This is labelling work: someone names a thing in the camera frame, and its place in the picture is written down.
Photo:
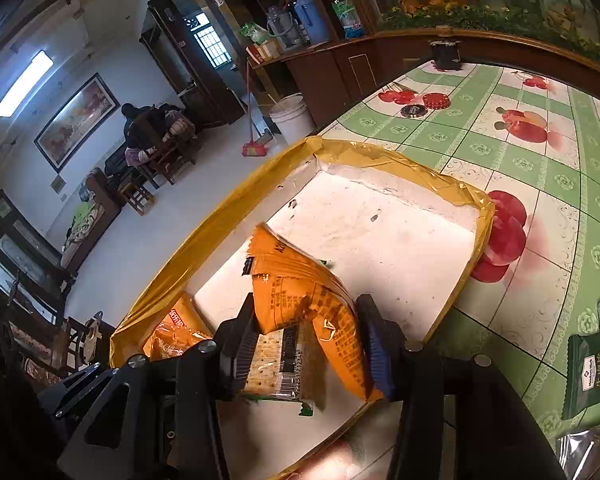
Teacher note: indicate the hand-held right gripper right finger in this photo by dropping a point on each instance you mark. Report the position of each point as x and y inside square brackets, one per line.
[380, 360]

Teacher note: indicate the small wooden stool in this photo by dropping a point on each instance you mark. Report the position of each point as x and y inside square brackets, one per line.
[137, 195]

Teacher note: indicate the barred window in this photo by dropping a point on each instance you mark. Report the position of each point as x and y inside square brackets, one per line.
[211, 42]

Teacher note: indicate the green plastic bag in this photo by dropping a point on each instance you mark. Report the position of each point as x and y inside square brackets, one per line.
[254, 32]

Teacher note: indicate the red bottle cap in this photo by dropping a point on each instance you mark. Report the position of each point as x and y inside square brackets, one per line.
[436, 101]

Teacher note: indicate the blue thermos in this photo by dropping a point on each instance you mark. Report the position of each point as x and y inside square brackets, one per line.
[311, 19]

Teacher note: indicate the red broom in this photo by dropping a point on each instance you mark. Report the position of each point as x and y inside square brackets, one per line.
[254, 149]

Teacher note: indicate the gold foil snack packet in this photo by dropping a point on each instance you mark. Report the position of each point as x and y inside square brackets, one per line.
[587, 452]

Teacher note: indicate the orange cracker packet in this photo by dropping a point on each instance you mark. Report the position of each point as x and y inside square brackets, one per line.
[290, 285]

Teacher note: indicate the wooden chair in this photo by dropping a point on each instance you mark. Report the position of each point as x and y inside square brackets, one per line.
[167, 157]

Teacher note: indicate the wooden counter cabinet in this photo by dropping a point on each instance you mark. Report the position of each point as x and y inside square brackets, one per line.
[325, 75]

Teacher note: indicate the white plastic bucket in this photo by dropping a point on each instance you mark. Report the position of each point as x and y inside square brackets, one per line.
[292, 120]

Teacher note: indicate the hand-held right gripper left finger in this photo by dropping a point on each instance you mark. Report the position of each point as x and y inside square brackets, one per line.
[237, 355]

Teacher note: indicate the ceiling tube lamp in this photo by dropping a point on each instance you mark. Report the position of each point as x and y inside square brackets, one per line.
[22, 82]

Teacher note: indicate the bagged water bottle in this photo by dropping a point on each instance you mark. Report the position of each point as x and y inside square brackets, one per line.
[347, 19]

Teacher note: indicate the large orange snack packet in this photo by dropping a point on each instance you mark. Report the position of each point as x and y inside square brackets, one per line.
[175, 330]

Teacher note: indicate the grey thermos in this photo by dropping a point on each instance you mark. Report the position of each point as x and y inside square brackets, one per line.
[282, 27]

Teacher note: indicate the dark green biscuit packet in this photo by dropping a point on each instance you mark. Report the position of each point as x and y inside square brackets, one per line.
[590, 375]

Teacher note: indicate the dark jar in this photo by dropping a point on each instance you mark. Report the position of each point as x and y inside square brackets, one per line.
[446, 55]

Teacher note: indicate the wooden bench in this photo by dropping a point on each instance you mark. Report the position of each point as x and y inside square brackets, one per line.
[87, 225]

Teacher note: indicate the small cardboard boxes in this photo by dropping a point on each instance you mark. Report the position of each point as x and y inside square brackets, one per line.
[264, 51]

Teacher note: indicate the white tray with yellow rim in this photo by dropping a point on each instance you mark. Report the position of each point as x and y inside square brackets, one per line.
[380, 260]

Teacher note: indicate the framed wall picture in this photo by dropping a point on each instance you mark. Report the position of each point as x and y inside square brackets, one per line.
[75, 120]

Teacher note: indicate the dark bottle cap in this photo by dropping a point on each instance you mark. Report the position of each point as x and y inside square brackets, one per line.
[413, 109]

